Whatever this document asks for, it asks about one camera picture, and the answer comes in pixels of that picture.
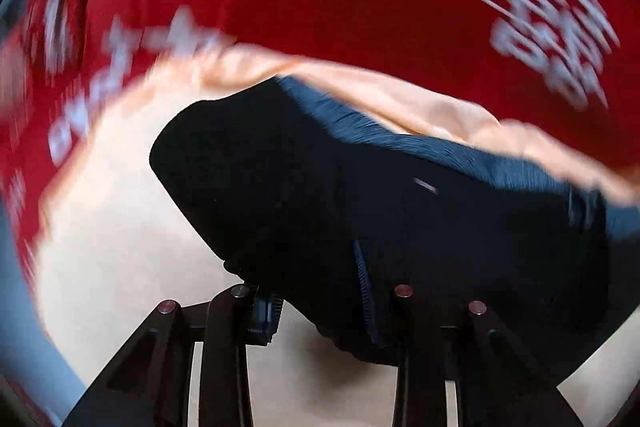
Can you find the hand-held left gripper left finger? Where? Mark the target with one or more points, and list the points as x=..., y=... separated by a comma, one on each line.
x=265, y=314

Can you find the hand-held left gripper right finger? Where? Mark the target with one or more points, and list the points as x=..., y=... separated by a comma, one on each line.
x=412, y=357

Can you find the dark blue pants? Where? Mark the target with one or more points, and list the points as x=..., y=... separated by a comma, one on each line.
x=325, y=207

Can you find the peach bed sheet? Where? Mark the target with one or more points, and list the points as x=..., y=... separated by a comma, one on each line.
x=110, y=217

